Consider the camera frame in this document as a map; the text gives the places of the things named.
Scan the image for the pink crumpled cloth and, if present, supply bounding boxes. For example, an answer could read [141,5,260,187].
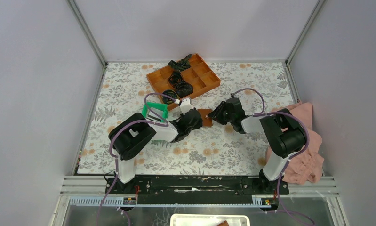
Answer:
[272,102,326,184]

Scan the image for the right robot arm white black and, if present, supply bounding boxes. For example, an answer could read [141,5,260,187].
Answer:
[208,97,310,194]

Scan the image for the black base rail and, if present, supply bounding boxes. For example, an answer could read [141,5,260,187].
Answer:
[106,175,289,205]

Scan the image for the brown leather card holder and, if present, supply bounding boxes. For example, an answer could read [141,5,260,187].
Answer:
[198,109,213,128]

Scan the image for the black items in tray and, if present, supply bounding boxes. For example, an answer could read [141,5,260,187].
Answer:
[168,54,193,97]

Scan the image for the green plastic card box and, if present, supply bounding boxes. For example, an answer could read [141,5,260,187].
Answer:
[141,102,168,122]

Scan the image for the black coiled cable in tray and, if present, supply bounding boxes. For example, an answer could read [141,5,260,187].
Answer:
[161,90,180,105]

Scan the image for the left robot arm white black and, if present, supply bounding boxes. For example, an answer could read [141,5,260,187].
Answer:
[108,98,203,194]

